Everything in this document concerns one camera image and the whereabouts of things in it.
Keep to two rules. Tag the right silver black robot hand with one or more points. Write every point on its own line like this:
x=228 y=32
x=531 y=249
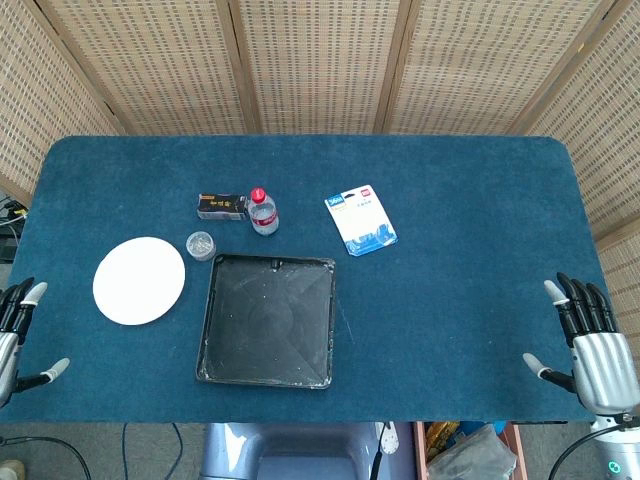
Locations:
x=598 y=358

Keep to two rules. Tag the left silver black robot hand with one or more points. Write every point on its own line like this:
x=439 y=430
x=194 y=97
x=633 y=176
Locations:
x=10 y=320

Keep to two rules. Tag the white round plate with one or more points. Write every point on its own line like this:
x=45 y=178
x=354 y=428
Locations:
x=139 y=280

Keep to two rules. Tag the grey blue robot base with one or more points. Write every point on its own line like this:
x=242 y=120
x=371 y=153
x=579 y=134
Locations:
x=290 y=452

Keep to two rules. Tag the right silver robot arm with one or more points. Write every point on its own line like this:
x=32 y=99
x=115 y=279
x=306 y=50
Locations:
x=616 y=450

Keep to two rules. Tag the black square tray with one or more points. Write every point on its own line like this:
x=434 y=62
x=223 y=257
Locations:
x=267 y=320

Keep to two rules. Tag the brown box with bags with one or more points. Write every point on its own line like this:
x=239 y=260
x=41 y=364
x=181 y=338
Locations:
x=470 y=452

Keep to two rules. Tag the small clear round container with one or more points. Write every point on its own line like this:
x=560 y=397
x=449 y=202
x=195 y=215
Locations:
x=200 y=245

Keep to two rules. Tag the white black handheld device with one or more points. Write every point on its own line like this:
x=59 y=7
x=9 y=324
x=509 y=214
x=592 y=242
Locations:
x=386 y=439

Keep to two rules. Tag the black and silver box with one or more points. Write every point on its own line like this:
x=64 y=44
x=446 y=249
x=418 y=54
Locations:
x=221 y=207

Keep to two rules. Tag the blue white blister card pack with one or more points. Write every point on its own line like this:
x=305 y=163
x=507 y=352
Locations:
x=361 y=220

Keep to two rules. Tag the clear bottle with red cap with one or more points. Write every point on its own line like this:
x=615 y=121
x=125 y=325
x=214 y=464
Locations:
x=262 y=213

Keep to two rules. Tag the blue carpet table cover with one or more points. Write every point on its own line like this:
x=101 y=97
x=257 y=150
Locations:
x=320 y=165

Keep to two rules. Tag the woven bamboo folding screen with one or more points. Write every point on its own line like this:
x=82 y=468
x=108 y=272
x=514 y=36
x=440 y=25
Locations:
x=320 y=65

